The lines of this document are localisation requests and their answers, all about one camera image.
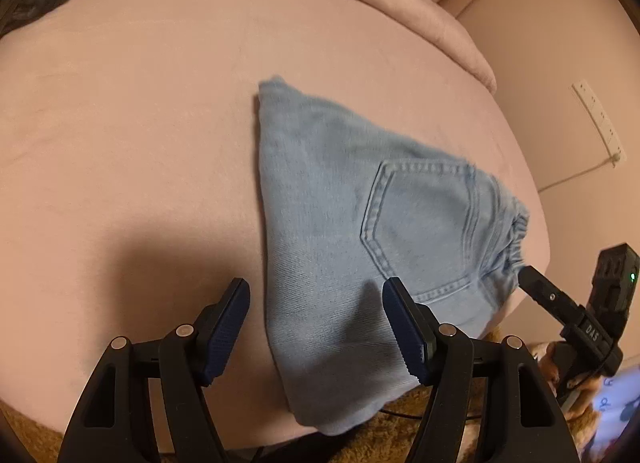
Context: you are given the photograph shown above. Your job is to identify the thin wall cord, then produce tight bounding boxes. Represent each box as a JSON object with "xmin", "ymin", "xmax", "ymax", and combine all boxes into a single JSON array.
[{"xmin": 537, "ymin": 155, "xmax": 621, "ymax": 194}]

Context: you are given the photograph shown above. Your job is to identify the brown fluffy rug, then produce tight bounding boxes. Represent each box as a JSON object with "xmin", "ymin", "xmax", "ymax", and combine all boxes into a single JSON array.
[{"xmin": 0, "ymin": 325, "xmax": 608, "ymax": 463}]

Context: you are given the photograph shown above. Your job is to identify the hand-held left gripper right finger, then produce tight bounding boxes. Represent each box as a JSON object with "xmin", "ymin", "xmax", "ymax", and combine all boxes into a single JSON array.
[{"xmin": 382, "ymin": 277, "xmax": 581, "ymax": 463}]

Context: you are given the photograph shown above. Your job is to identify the light blue printed cloth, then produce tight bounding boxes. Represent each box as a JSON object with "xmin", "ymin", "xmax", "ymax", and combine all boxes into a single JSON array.
[{"xmin": 590, "ymin": 363, "xmax": 640, "ymax": 463}]

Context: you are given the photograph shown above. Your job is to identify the white wall power strip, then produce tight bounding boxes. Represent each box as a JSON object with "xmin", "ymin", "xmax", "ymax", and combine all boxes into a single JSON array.
[{"xmin": 572, "ymin": 79, "xmax": 628, "ymax": 164}]

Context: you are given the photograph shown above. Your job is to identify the light blue denim pants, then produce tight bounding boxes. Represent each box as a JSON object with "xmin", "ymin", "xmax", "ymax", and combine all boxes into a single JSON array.
[{"xmin": 257, "ymin": 75, "xmax": 531, "ymax": 436}]

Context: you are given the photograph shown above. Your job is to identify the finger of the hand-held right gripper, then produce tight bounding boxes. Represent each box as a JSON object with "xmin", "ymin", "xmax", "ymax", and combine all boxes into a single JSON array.
[{"xmin": 517, "ymin": 265, "xmax": 586, "ymax": 330}]

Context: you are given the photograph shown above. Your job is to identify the pink bed blanket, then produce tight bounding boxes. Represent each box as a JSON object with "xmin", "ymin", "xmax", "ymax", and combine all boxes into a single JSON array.
[{"xmin": 0, "ymin": 0, "xmax": 553, "ymax": 449}]

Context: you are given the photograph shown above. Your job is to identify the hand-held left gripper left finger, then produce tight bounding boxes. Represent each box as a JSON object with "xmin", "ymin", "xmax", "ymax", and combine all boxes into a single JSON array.
[{"xmin": 57, "ymin": 277, "xmax": 251, "ymax": 463}]

